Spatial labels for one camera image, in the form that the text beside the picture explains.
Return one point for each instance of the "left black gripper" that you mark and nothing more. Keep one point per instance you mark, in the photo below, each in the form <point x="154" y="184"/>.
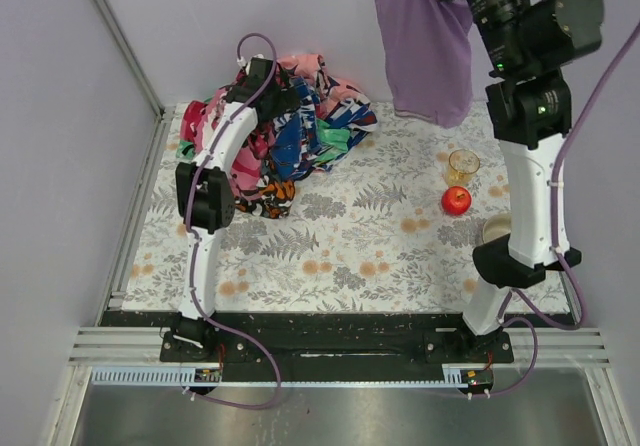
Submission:
<point x="288" y="99"/>

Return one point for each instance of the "lavender purple cloth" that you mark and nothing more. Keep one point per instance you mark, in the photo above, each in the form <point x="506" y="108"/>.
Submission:
<point x="427" y="58"/>

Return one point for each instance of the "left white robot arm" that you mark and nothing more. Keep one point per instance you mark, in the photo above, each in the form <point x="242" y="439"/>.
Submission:
<point x="206" y="201"/>

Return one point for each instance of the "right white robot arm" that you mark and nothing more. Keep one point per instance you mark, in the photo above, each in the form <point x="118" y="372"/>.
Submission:
<point x="530" y="107"/>

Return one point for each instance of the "peach pink patterned cloth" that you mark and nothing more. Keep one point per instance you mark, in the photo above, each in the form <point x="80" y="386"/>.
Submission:
<point x="312" y="68"/>

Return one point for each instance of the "blue patterned cloth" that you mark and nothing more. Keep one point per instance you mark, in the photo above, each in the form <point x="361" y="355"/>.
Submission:
<point x="349" y="110"/>

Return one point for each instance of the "green patterned cloth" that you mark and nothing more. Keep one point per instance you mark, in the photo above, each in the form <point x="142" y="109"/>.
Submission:
<point x="290" y="145"/>

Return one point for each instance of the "pink camouflage cloth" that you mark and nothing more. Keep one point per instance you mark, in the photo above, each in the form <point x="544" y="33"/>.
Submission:
<point x="233" y="138"/>

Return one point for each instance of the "orange grey black cloth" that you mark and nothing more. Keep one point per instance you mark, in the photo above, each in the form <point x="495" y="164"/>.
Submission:
<point x="275" y="201"/>

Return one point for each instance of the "floral patterned table mat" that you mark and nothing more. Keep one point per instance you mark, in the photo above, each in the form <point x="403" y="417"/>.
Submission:
<point x="370" y="235"/>

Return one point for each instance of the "clear yellowish glass cup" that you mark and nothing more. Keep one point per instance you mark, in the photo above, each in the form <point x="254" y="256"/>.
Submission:
<point x="462" y="167"/>

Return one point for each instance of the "red apple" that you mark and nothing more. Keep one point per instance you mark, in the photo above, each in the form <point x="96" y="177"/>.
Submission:
<point x="456" y="201"/>

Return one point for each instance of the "metal bowl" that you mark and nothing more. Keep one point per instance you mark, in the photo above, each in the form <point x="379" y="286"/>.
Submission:
<point x="496" y="227"/>

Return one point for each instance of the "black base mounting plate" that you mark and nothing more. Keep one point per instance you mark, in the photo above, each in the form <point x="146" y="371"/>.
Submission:
<point x="272" y="340"/>

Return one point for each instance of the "white slotted cable duct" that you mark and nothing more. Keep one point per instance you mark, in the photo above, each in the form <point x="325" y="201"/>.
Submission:
<point x="317" y="373"/>

